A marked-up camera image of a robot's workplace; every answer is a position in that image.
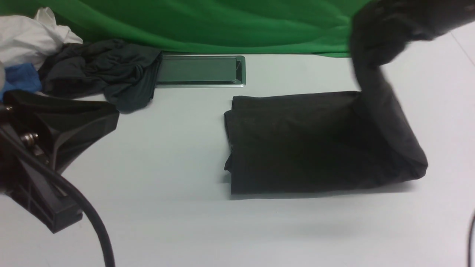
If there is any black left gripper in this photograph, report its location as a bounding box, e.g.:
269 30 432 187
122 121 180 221
1 90 120 233

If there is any metal table cable hatch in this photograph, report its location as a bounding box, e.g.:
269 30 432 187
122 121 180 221
156 55 246 88

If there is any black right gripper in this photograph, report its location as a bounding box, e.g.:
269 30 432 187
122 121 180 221
349 0 475 68

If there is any green backdrop cloth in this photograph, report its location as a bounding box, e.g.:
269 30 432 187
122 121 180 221
0 0 367 57

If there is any black left camera cable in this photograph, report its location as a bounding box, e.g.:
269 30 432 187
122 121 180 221
0 122 116 267

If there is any dark teal crumpled shirt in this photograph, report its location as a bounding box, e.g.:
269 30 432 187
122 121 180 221
38 39 163 114

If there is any white crumpled garment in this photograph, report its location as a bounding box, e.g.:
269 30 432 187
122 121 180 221
0 7 83 69

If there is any blue t-shirt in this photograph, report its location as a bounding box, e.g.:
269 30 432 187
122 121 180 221
0 63 42 102

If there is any gray long-sleeved shirt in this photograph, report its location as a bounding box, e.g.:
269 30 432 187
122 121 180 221
224 59 429 195

